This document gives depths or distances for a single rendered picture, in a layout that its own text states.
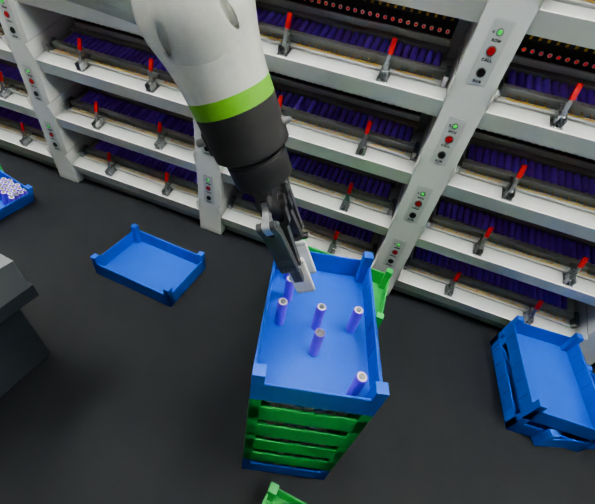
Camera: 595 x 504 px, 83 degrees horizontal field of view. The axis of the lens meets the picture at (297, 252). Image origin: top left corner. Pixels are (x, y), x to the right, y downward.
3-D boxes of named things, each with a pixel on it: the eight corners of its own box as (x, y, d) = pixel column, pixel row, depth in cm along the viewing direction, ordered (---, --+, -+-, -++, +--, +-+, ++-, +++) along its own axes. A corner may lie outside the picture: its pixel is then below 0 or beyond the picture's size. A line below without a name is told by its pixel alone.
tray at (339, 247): (368, 276, 126) (377, 258, 114) (222, 223, 135) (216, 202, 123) (382, 233, 136) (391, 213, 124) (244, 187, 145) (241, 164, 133)
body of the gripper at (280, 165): (233, 142, 45) (258, 199, 50) (216, 175, 38) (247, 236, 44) (287, 128, 43) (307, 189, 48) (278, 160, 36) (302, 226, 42)
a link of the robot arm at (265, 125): (275, 104, 32) (286, 75, 39) (169, 134, 35) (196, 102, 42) (294, 161, 36) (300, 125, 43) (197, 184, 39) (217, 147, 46)
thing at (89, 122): (198, 173, 123) (189, 143, 111) (61, 127, 133) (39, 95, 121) (224, 137, 133) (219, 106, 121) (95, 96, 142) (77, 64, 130)
